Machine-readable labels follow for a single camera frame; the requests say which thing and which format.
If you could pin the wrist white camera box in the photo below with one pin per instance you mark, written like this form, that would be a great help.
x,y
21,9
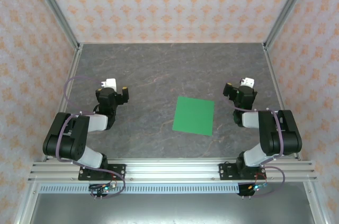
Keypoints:
x,y
249,82
110,83

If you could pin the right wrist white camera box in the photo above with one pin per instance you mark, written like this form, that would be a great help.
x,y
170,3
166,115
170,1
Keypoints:
x,y
249,82

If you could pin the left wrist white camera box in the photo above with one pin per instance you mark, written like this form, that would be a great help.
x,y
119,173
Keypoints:
x,y
110,83

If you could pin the aluminium table side rail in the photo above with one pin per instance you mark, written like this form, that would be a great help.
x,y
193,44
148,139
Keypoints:
x,y
276,86
69,86

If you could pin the aluminium frame post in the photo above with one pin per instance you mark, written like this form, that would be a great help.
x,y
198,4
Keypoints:
x,y
287,9
55,9

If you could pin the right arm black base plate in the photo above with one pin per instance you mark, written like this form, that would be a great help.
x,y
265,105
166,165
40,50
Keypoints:
x,y
227,172

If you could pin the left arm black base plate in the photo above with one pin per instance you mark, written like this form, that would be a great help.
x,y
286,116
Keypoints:
x,y
119,172

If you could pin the green square paper sheet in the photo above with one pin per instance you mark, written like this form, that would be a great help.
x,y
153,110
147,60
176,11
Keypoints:
x,y
193,116

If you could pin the aluminium mounting rail beam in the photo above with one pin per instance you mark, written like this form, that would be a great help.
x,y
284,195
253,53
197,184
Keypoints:
x,y
172,171

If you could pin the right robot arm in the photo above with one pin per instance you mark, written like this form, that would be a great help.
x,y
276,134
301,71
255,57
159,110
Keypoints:
x,y
267,134

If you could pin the grey metal shelf panel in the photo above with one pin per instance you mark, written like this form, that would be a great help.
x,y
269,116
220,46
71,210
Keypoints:
x,y
172,209

